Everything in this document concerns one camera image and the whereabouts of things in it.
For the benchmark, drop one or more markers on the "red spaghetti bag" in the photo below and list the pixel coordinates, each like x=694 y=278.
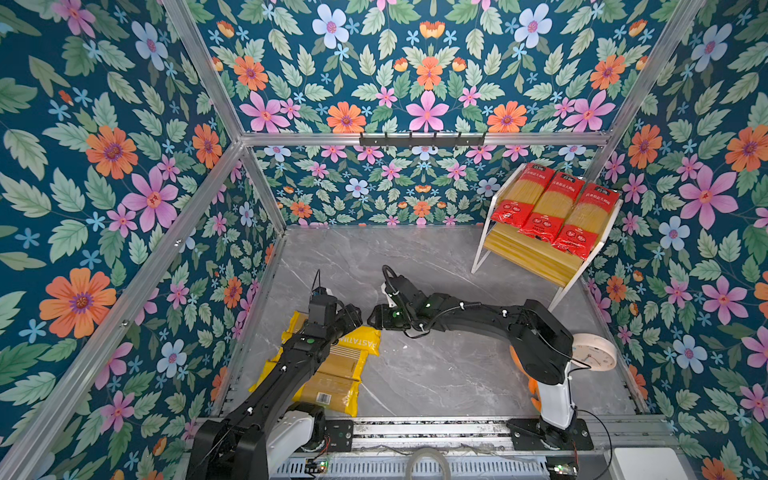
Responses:
x=587 y=220
x=552 y=208
x=518 y=202

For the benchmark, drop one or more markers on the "yellow pasta bag middle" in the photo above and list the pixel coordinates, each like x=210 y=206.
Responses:
x=350 y=367

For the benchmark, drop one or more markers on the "yellow pasta bag top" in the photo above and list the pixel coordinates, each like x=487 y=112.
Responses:
x=364 y=339

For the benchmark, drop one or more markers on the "yellow pasta bag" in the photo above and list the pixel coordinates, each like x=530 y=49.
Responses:
x=332 y=392
x=364 y=339
x=350 y=367

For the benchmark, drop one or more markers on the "black hook rail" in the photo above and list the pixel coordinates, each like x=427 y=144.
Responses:
x=445 y=140

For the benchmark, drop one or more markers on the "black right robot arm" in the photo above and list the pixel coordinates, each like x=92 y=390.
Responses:
x=541 y=343

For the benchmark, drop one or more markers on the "white power box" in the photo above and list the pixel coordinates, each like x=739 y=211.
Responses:
x=647 y=463

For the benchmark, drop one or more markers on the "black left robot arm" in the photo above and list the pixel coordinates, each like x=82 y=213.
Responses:
x=236 y=447

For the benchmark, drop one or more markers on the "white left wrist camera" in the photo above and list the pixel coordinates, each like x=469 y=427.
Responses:
x=322 y=309

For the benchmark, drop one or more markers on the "orange shark plush toy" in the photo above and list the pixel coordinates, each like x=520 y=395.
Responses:
x=532 y=384

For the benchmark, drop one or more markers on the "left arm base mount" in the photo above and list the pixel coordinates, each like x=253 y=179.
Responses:
x=306 y=434

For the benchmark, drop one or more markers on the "yellow pasta bag bottom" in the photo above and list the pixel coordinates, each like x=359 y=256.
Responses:
x=332 y=392

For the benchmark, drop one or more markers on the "aluminium frame post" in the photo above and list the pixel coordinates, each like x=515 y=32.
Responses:
x=180 y=15

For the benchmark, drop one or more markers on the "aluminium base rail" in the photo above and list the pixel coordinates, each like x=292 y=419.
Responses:
x=490 y=435

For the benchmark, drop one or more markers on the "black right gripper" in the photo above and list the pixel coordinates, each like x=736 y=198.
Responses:
x=382 y=317

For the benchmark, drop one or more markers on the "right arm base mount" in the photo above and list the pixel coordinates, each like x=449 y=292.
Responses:
x=535 y=434

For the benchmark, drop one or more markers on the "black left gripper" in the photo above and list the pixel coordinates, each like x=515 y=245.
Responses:
x=352 y=318

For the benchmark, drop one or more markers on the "wooden two-tier shelf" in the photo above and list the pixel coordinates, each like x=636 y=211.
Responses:
x=538 y=257

